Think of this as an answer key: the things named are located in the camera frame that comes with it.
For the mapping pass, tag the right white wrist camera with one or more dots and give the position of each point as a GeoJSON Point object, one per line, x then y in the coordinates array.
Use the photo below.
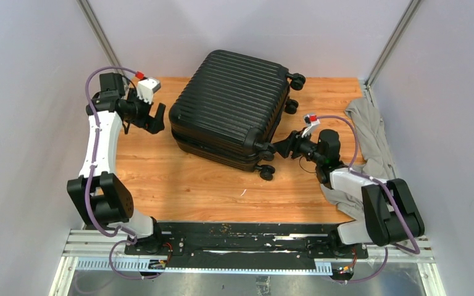
{"type": "Point", "coordinates": [312, 121]}

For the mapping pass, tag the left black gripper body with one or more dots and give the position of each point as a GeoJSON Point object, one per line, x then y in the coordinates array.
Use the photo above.
{"type": "Point", "coordinates": [138, 110]}

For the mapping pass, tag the left aluminium corner post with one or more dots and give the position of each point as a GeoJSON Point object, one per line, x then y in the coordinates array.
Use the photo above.
{"type": "Point", "coordinates": [94, 23]}

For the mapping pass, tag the right aluminium corner post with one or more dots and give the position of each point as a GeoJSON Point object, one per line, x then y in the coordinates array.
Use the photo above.
{"type": "Point", "coordinates": [396, 35]}

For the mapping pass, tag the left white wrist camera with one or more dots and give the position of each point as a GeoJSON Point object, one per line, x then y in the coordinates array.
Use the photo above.
{"type": "Point", "coordinates": [146, 87]}

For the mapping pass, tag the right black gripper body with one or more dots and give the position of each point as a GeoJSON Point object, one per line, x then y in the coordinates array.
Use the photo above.
{"type": "Point", "coordinates": [305, 147]}

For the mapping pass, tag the black suitcase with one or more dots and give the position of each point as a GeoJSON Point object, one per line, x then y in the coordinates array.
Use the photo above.
{"type": "Point", "coordinates": [230, 109]}

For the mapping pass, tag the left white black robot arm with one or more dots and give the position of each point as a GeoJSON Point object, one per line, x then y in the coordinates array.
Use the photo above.
{"type": "Point", "coordinates": [114, 104]}

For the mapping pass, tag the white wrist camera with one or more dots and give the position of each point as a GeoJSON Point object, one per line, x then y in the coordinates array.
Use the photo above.
{"type": "Point", "coordinates": [146, 87]}
{"type": "Point", "coordinates": [312, 121]}

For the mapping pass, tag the aluminium rail frame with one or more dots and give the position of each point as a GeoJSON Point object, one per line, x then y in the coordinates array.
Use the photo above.
{"type": "Point", "coordinates": [387, 271]}

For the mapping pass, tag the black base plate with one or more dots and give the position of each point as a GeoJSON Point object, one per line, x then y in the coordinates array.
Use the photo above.
{"type": "Point", "coordinates": [236, 248]}

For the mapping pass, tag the aluminium corner post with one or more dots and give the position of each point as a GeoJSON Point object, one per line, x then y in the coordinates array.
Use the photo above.
{"type": "Point", "coordinates": [94, 23]}
{"type": "Point", "coordinates": [396, 35]}

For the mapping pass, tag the grey shirt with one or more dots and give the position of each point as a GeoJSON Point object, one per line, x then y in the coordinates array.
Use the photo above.
{"type": "Point", "coordinates": [371, 138]}

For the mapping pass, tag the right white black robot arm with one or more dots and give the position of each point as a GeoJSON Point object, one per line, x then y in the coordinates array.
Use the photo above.
{"type": "Point", "coordinates": [391, 216]}

